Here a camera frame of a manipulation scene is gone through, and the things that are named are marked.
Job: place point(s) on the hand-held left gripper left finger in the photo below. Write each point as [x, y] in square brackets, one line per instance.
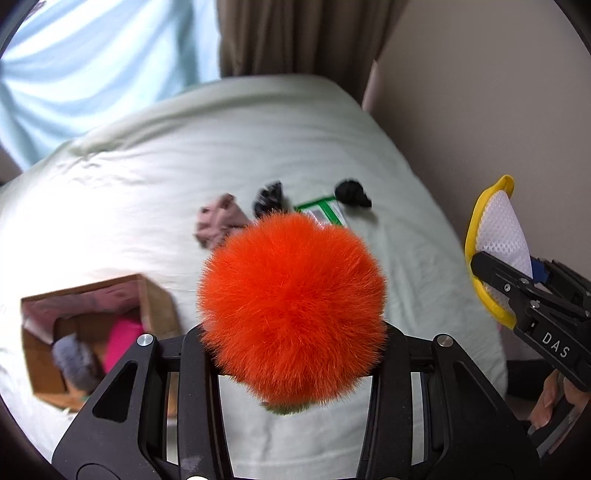
[195, 353]

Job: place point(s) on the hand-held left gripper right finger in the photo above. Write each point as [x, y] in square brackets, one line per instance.
[393, 353]

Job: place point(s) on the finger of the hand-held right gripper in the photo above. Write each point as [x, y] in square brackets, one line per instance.
[565, 281]
[540, 325]

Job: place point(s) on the cardboard box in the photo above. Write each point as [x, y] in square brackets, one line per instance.
[157, 307]

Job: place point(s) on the yellow-rimmed white mesh pouch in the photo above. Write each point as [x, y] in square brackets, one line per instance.
[501, 226]

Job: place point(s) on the orange fluffy pom-pom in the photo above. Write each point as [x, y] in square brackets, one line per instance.
[292, 307]

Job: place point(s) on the magenta soft item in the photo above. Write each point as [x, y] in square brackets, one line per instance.
[122, 344]

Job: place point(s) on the person's right hand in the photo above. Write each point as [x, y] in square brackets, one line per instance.
[547, 397]

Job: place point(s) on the grey fluffy pom-pom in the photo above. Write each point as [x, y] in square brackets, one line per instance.
[76, 362]

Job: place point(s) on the pale pink cloth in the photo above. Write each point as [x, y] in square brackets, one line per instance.
[74, 302]

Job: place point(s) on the dusty pink crumpled cloth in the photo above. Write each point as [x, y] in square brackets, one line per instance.
[217, 221]

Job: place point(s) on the green and white packet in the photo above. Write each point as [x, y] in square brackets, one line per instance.
[323, 208]

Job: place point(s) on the black patterned crumpled cloth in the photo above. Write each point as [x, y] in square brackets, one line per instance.
[268, 197]

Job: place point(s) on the pale green bed blanket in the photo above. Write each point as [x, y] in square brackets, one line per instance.
[138, 184]

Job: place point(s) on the light blue sheer curtain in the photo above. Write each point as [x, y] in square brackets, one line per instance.
[97, 64]

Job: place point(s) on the brown curtain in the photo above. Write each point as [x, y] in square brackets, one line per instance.
[300, 39]

